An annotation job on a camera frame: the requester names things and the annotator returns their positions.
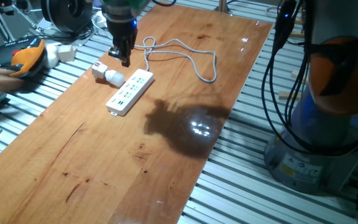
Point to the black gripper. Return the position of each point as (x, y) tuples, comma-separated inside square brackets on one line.
[(122, 32)]

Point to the white bulb holder with bulb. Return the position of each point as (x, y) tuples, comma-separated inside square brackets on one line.
[(110, 76)]

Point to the silver orange robot arm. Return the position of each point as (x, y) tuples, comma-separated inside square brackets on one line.
[(337, 77)]

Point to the white power strip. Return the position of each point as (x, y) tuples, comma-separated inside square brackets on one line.
[(129, 91)]

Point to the light wooden cube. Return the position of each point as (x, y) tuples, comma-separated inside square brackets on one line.
[(66, 53)]

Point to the white rounded object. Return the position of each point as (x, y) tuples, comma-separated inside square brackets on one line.
[(51, 56)]

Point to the large black round spool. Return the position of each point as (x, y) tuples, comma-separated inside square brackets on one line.
[(57, 15)]

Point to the orange black teach pendant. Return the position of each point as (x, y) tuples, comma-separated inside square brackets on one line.
[(26, 59)]

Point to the brown wooden board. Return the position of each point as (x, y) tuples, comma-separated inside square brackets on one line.
[(104, 171)]

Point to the small wooden stick piece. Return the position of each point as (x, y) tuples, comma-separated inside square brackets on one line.
[(295, 76), (286, 95)]

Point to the wooden peg rack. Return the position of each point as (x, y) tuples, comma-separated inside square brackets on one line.
[(297, 31)]

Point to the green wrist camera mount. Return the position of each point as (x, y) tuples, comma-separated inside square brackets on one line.
[(141, 3)]

